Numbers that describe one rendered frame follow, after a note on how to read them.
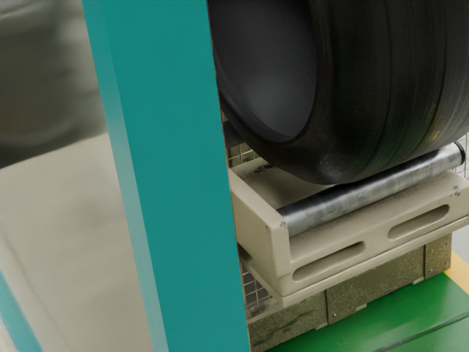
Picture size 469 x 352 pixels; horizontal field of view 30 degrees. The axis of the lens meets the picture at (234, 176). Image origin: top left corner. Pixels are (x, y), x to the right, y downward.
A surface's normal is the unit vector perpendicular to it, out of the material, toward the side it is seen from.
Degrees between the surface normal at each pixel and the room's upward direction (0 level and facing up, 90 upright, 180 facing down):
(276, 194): 0
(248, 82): 39
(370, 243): 90
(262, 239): 90
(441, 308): 0
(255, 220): 90
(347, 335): 0
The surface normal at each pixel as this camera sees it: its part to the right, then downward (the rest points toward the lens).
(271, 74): 0.22, -0.39
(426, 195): -0.10, -0.84
